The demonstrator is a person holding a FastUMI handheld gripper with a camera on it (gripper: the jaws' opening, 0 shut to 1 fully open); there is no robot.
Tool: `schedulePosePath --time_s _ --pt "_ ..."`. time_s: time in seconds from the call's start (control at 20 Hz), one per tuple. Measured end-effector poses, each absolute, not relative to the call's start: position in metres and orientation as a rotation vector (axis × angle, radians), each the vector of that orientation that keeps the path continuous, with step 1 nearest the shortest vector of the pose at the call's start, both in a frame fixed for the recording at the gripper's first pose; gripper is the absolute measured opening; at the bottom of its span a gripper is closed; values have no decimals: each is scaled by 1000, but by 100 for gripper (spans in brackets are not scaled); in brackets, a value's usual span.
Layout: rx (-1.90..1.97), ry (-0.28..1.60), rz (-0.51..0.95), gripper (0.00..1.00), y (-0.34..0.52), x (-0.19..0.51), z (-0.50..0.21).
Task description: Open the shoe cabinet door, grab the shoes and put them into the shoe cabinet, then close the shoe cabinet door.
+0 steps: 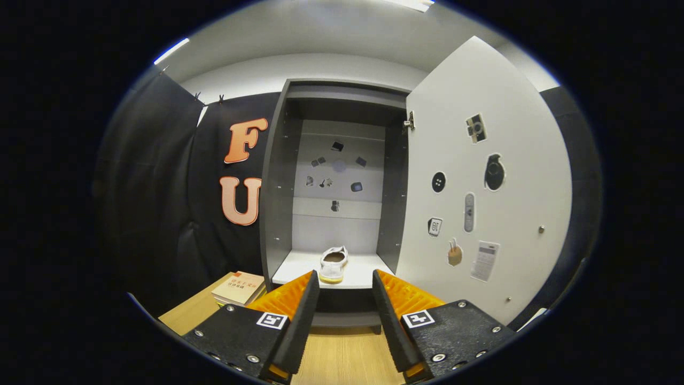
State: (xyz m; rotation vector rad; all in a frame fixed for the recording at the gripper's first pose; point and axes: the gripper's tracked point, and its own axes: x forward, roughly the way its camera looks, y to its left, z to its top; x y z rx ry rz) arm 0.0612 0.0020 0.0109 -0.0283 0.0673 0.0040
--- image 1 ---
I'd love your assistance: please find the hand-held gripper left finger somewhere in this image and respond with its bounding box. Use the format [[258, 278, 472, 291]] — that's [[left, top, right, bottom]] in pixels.
[[182, 270, 321, 383]]

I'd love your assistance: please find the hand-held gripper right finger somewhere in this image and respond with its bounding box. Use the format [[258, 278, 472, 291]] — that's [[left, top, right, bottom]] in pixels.
[[372, 269, 518, 381]]

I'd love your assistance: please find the white shoe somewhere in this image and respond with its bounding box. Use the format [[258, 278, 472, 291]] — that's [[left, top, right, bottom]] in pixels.
[[319, 246, 349, 284]]

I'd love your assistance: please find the grey shoe cabinet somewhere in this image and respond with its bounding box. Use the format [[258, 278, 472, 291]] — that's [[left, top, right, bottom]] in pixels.
[[259, 79, 415, 335]]

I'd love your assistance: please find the tan cover book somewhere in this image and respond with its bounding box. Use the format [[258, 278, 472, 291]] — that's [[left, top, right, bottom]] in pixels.
[[211, 271, 266, 307]]

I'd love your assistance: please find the black backdrop cloth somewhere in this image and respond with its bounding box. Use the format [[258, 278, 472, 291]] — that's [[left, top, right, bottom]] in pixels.
[[94, 67, 604, 332]]

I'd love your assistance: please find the narrow ceiling light strip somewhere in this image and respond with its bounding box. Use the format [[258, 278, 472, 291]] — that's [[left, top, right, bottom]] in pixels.
[[153, 37, 190, 66]]

